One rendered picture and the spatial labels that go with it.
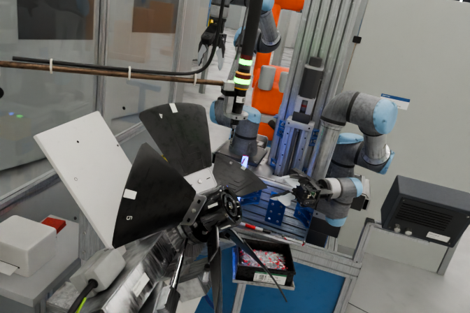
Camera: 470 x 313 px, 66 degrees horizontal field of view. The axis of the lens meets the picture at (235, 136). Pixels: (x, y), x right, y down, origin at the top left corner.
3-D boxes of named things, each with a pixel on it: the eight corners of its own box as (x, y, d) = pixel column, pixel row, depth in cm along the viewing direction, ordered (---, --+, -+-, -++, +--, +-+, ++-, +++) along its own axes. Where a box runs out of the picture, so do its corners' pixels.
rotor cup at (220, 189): (200, 253, 100) (239, 239, 95) (173, 210, 98) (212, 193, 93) (215, 226, 113) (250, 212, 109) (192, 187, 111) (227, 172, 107)
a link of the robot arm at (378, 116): (365, 147, 174) (358, 84, 129) (396, 158, 167) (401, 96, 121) (354, 168, 172) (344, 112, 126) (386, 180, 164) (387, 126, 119)
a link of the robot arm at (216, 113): (230, 127, 179) (264, 26, 183) (203, 119, 183) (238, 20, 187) (236, 131, 190) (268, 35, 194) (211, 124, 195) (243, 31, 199)
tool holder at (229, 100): (221, 119, 98) (227, 84, 94) (213, 110, 104) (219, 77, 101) (251, 121, 101) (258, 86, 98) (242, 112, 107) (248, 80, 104)
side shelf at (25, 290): (-35, 281, 109) (-37, 274, 108) (50, 220, 142) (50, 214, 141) (33, 307, 105) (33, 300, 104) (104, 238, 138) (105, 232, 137)
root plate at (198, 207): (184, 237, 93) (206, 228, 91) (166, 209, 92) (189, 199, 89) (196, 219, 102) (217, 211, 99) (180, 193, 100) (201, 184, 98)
